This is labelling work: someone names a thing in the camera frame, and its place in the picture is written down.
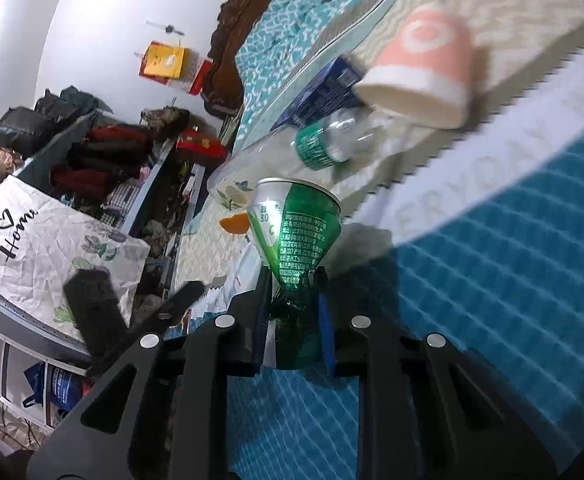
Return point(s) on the pink white paper cup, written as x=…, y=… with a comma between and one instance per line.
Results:
x=422, y=60

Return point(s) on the brown patterned handbag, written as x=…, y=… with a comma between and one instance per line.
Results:
x=164, y=122

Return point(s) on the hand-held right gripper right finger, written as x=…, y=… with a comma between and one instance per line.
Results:
x=326, y=332

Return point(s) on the black padded bag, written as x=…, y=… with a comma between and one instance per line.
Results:
x=19, y=132
x=67, y=102

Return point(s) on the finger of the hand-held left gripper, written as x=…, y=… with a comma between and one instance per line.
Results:
x=94, y=310
x=179, y=300

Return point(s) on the carved dark wooden headboard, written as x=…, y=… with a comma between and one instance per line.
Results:
x=227, y=35

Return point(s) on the clear bottle with green label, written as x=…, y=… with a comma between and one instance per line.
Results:
x=322, y=145

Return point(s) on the blue white carton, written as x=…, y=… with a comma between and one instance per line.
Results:
x=332, y=82

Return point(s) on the pile of red dark clothes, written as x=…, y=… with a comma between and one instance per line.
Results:
x=102, y=155

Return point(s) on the red yellow wall calendar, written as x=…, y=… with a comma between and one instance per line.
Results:
x=164, y=62

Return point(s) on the patterned teal beige bed sheet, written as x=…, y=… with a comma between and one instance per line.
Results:
x=472, y=310

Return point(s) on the red gift box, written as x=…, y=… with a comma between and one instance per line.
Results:
x=199, y=147

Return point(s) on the white floral printed cloth bag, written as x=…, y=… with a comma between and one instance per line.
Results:
x=42, y=240

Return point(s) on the crushed green drink can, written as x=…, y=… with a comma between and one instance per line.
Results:
x=292, y=240

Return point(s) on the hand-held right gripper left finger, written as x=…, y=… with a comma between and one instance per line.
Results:
x=258, y=327

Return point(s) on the orange peel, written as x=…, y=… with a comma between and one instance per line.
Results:
x=233, y=223

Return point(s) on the grey metal rack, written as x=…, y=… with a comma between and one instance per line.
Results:
x=37, y=170

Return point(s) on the blue shopping bag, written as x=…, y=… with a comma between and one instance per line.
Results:
x=59, y=387

